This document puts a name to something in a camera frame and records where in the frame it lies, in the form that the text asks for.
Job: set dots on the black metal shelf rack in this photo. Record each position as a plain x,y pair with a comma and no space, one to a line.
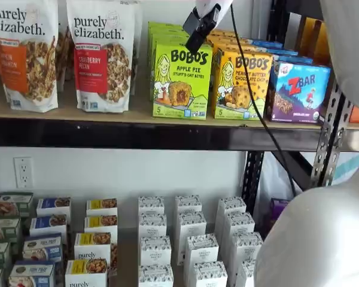
137,134

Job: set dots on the brown yellow snack box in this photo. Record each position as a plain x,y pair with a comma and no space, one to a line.
302,33
318,45

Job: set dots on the white patterned cartons group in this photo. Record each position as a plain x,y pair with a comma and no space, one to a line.
127,239

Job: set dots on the pumpkin cinnamon granola bag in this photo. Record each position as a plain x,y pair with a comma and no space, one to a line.
63,51
24,74

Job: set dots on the cranberry pecan granola bag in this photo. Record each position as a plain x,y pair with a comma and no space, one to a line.
136,59
101,74

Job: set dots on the white patterned carton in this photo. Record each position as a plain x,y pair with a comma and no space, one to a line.
193,224
211,275
151,204
155,251
188,203
155,276
245,275
231,204
202,248
152,224
239,222
246,245

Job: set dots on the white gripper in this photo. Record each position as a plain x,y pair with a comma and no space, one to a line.
215,3

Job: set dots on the white wall outlet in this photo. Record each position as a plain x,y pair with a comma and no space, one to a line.
23,175

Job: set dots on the blue label oatmeal box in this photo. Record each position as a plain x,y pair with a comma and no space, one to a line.
42,248
54,206
31,275
48,224

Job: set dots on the green Bobo's apple pie box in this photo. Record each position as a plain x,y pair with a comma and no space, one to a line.
167,33
166,25
170,39
182,83

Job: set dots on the yellow label granola box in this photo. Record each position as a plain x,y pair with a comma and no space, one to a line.
100,222
86,273
101,206
92,248

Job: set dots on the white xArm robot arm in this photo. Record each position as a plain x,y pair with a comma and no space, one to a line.
317,239

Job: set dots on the blue purple Zbar box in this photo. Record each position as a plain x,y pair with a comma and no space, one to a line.
278,51
264,43
299,92
293,59

